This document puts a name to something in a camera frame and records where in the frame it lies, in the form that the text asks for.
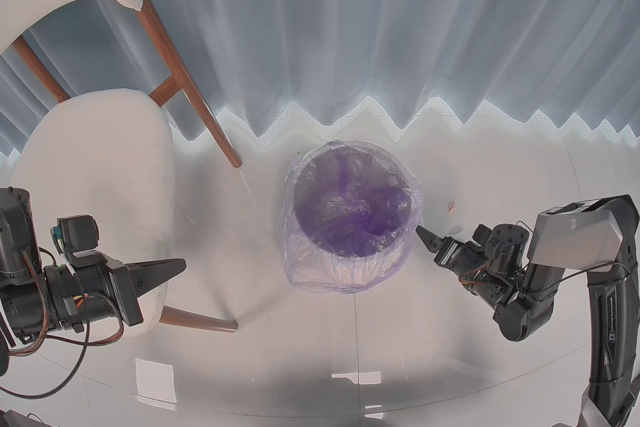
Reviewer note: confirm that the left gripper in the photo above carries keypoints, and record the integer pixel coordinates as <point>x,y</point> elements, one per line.
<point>90,295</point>

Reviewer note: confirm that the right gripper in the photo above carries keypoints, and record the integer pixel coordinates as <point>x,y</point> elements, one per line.
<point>465,257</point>

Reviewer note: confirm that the purple plastic bag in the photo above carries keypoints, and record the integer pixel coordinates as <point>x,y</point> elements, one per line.
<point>350,210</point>

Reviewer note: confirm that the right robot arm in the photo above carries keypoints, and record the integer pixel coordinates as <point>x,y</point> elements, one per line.
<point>575,235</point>

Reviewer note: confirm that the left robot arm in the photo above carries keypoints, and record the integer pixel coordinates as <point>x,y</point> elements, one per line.
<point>17,230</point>

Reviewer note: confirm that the white trash bin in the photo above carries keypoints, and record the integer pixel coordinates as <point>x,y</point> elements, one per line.
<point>345,267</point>

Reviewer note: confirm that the white cushioned wooden chair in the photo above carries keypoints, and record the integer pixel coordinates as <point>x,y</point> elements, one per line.
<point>100,165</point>

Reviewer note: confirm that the pale blue curtain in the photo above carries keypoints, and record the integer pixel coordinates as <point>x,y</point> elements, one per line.
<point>400,14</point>

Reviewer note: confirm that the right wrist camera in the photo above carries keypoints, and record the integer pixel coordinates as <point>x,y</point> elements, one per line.
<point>482,235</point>

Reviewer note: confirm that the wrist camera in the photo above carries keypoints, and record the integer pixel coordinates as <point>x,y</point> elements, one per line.
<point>77,235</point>
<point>482,235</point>

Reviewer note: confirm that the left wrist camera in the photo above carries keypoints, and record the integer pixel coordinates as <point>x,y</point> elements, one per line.
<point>77,235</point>

